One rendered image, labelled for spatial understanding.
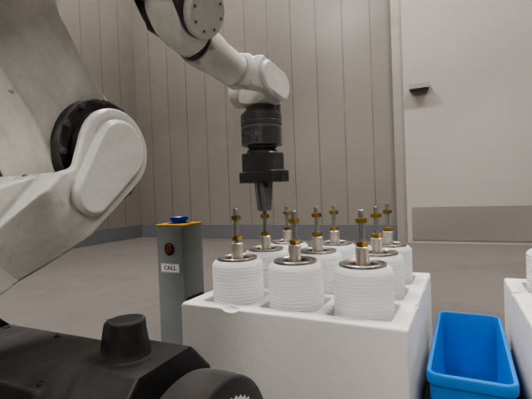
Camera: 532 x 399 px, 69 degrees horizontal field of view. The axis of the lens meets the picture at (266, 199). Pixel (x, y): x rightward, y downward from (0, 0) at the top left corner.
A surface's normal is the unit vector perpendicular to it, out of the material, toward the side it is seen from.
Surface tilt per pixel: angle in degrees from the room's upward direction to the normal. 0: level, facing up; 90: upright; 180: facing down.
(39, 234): 108
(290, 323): 90
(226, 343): 90
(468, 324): 88
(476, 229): 90
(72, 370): 45
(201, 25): 113
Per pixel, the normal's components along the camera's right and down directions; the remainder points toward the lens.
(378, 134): -0.42, 0.03
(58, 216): 0.71, 0.29
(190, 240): 0.89, -0.03
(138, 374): -0.04, -1.00
